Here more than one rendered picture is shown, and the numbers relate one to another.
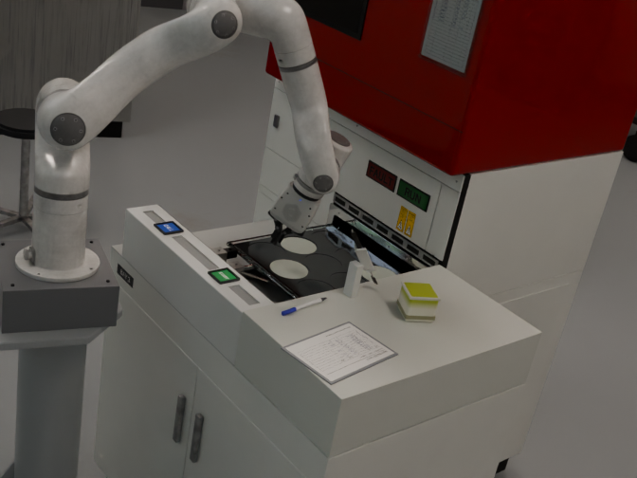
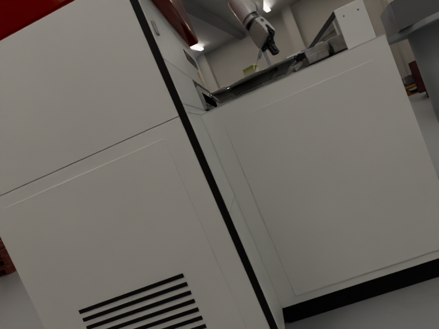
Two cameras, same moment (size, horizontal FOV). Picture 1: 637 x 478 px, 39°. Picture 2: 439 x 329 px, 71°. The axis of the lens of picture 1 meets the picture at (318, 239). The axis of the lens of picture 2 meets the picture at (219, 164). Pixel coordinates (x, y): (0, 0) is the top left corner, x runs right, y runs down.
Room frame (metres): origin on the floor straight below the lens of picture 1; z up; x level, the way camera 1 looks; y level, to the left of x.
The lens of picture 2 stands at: (3.25, 0.91, 0.72)
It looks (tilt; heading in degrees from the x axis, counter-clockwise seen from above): 4 degrees down; 232
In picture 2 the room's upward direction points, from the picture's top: 23 degrees counter-clockwise
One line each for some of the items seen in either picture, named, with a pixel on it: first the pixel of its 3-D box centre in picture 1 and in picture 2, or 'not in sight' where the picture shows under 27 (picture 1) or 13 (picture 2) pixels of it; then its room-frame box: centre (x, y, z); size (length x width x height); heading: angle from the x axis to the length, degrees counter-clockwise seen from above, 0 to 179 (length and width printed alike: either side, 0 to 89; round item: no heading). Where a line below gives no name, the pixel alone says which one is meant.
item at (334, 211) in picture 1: (376, 249); (209, 102); (2.30, -0.17, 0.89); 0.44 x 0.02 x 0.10; 43
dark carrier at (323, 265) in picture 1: (322, 264); (251, 82); (2.15, -0.02, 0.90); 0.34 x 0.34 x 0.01; 43
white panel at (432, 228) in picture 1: (349, 183); (187, 70); (2.44, -0.06, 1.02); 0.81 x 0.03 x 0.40; 43
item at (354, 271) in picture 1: (360, 268); (262, 56); (1.90, -0.11, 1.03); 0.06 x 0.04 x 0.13; 133
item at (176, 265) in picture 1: (192, 278); (334, 46); (1.95, 0.29, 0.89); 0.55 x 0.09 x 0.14; 43
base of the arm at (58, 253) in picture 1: (59, 227); not in sight; (1.84, 0.59, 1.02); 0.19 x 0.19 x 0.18
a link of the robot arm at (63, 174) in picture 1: (63, 135); not in sight; (1.88, 0.60, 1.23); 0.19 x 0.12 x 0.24; 22
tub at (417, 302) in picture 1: (417, 302); (251, 72); (1.85, -0.25, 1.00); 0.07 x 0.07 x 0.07; 17
